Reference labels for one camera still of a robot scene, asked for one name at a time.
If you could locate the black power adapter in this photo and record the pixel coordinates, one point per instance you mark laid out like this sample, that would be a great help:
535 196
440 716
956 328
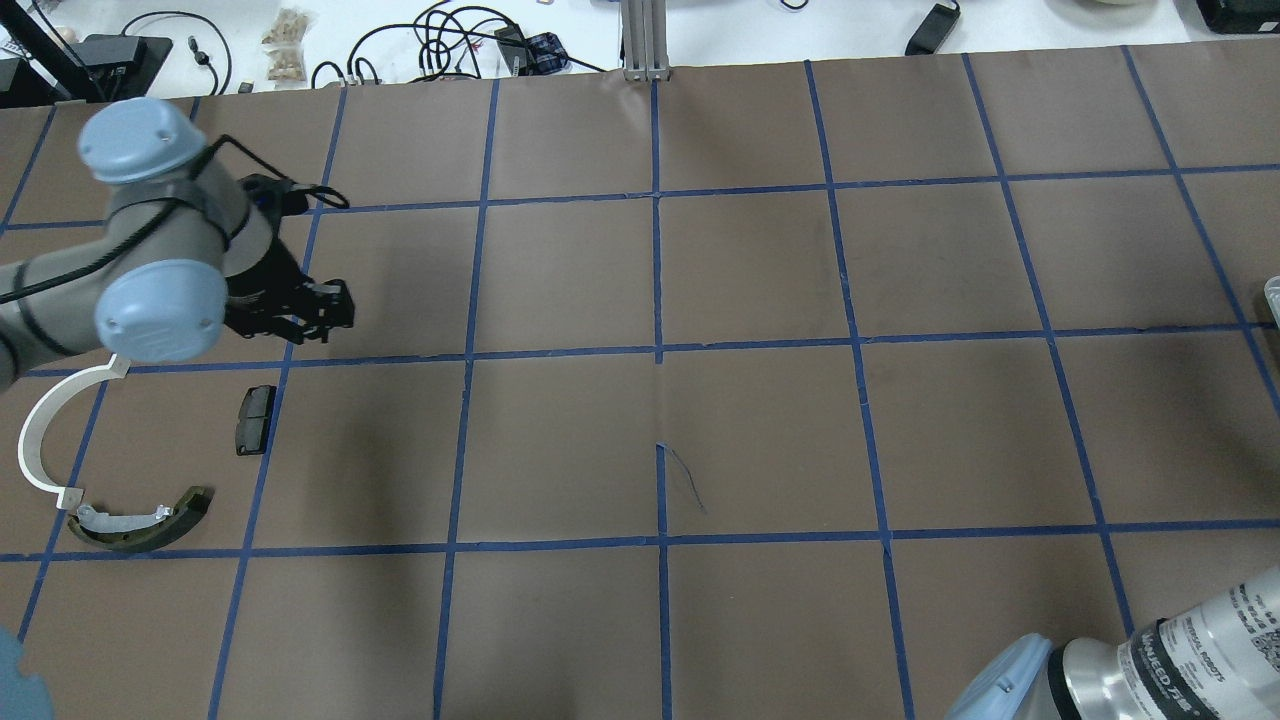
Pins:
934 29

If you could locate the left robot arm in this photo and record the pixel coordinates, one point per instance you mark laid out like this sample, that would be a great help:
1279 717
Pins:
190 247

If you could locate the aluminium frame post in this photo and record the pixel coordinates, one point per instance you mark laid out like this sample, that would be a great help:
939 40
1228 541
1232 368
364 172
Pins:
644 54

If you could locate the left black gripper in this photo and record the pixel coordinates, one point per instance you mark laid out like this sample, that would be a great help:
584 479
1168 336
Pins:
268 284

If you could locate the white curved plastic bracket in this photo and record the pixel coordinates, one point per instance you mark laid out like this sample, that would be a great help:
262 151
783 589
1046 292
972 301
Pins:
30 446

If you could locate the olive brake shoe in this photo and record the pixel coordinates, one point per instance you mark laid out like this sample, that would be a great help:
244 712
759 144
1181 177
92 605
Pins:
141 533

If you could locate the black brake pad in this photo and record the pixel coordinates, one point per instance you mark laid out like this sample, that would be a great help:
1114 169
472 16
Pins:
254 420

